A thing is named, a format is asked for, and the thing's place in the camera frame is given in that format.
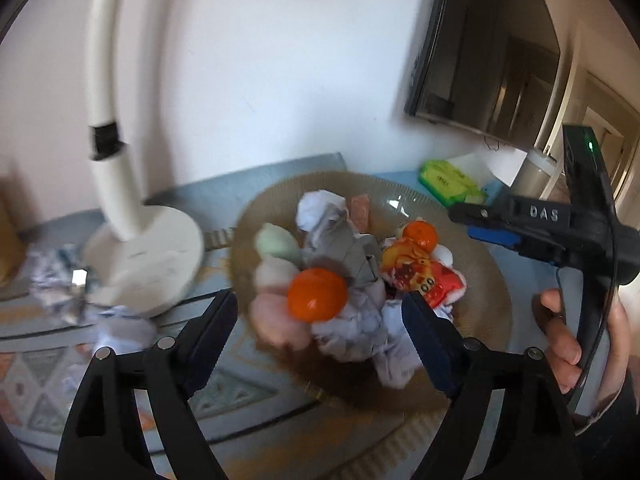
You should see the orange mandarin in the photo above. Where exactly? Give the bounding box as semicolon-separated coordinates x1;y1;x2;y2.
402;219;438;252
288;268;348;323

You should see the orange red snack bag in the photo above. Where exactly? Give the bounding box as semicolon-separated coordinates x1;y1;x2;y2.
380;238;466;309

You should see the gold ribbed bowl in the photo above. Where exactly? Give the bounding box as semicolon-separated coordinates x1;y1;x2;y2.
231;171;512;412

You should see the pink cartoon carton box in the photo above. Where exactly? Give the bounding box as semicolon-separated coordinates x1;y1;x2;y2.
349;194;370;233

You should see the white paper ball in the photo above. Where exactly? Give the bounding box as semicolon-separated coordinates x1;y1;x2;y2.
295;188;457;391

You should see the three-ball dango plush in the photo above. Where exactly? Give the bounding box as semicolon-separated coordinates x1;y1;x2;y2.
250;222;311;351

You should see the right hand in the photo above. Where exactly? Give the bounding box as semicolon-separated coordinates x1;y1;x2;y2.
539;288;634;428

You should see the black monitor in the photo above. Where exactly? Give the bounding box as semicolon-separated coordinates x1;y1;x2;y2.
405;0;560;150

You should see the crumpled plaid paper pile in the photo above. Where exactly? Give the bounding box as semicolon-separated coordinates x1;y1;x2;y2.
26;245;157;354

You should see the white desk lamp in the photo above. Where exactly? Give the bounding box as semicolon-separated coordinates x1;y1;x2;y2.
82;0;204;318

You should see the bamboo pen holder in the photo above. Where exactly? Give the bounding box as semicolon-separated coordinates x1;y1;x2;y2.
0;167;26;286

